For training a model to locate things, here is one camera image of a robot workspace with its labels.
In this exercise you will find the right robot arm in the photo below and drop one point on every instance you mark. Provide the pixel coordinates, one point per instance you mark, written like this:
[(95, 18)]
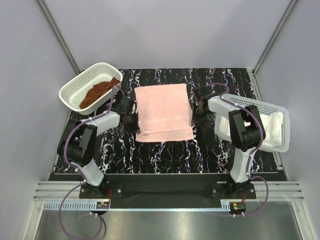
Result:
[(245, 126)]

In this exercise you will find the white towel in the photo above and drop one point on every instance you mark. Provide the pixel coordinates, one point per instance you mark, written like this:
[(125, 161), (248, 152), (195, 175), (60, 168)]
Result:
[(272, 125)]

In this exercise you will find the white perforated basket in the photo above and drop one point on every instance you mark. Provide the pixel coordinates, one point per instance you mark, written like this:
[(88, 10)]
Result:
[(222, 108), (74, 92)]

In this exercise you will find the left controller board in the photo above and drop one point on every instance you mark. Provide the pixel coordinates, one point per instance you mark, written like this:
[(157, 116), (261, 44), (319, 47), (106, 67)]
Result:
[(103, 204)]

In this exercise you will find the right controller board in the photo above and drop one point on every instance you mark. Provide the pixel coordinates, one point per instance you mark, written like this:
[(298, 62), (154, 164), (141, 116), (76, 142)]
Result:
[(238, 208)]

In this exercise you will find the brown towel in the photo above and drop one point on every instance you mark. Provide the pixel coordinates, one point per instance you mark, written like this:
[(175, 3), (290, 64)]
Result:
[(97, 91)]

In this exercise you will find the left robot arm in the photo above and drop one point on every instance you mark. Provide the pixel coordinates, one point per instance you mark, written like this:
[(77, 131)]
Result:
[(78, 142)]

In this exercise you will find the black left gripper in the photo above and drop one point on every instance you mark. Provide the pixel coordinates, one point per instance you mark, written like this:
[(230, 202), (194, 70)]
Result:
[(135, 128)]

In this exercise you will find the white perforated basket right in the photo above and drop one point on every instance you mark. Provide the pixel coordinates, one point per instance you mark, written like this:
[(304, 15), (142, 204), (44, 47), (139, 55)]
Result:
[(222, 108)]

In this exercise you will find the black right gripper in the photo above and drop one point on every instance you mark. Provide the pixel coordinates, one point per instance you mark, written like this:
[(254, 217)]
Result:
[(198, 120)]

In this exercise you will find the white perforated basket left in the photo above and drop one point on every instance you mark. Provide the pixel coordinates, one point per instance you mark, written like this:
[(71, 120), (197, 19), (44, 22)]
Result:
[(74, 92)]

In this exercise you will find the controller board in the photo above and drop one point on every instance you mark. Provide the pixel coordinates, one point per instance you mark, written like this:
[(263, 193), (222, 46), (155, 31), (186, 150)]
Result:
[(103, 204), (238, 208)]

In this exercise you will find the pink towel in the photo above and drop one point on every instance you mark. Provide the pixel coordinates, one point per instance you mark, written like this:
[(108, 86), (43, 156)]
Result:
[(164, 113)]

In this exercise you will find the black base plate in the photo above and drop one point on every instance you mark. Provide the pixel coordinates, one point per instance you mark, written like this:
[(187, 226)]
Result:
[(168, 191)]

